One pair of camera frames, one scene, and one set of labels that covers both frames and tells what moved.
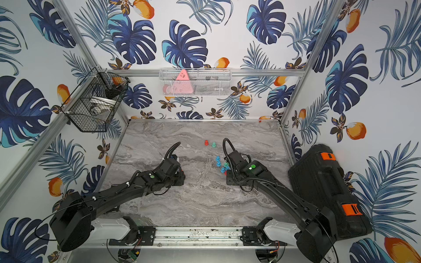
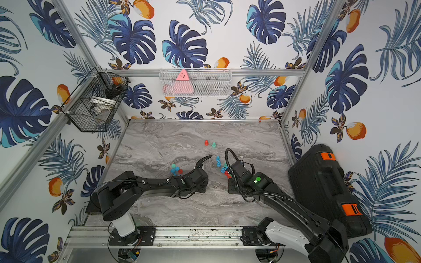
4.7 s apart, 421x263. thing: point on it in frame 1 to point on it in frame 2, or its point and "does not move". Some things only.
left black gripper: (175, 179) to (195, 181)
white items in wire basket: (101, 105) does not move
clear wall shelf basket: (195, 81) does not move
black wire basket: (95, 101) does not move
